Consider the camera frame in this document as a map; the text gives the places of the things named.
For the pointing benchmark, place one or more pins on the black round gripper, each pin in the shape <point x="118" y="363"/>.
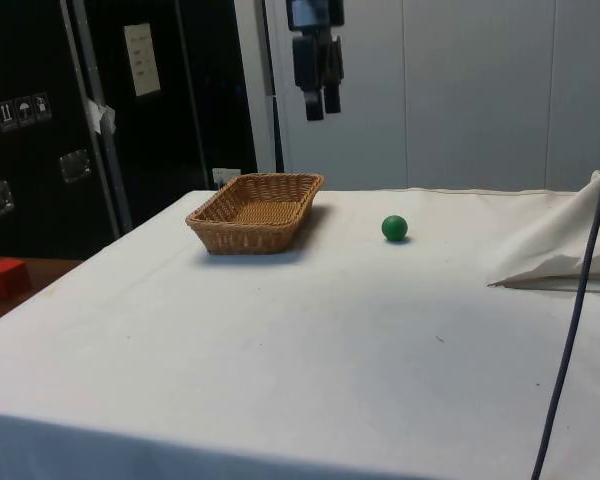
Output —
<point x="312" y="12"/>

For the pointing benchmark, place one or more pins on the brown wicker basket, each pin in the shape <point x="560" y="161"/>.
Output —
<point x="260" y="212"/>

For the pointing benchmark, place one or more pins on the green ball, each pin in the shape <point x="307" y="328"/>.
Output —
<point x="394" y="228"/>

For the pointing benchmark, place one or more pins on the pale locker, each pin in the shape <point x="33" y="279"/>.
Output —
<point x="475" y="100"/>
<point x="585" y="75"/>
<point x="360" y="125"/>

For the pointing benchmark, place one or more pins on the black cabinet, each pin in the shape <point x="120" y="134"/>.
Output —
<point x="40" y="60"/>

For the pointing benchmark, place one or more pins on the red cube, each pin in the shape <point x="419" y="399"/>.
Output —
<point x="7" y="280"/>

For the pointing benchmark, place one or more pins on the white wall socket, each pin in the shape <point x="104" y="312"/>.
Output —
<point x="225" y="177"/>

